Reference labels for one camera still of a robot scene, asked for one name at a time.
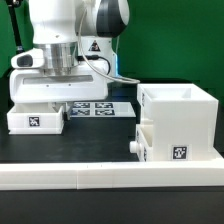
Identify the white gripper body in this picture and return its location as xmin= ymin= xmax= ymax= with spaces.
xmin=9 ymin=49 xmax=108 ymax=103

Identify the black camera stand pole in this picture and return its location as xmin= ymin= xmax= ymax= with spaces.
xmin=7 ymin=0 xmax=24 ymax=54

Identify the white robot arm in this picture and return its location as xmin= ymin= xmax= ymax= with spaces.
xmin=7 ymin=0 xmax=129 ymax=118

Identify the white drawer cabinet housing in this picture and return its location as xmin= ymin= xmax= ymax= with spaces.
xmin=137 ymin=84 xmax=219 ymax=162

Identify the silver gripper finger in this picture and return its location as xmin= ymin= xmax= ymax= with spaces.
xmin=63 ymin=102 xmax=74 ymax=120

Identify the grey thin cable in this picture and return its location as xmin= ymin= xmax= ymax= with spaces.
xmin=77 ymin=6 xmax=141 ymax=84

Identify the white front drawer box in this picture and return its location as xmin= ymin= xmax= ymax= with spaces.
xmin=129 ymin=124 xmax=153 ymax=162

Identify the white marker sheet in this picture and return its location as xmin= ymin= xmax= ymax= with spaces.
xmin=69 ymin=102 xmax=135 ymax=117

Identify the white L-shaped fence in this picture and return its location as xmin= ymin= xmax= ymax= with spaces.
xmin=0 ymin=159 xmax=224 ymax=191

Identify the white drawer box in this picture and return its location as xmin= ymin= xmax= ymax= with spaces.
xmin=7 ymin=103 xmax=64 ymax=135
xmin=129 ymin=124 xmax=153 ymax=162

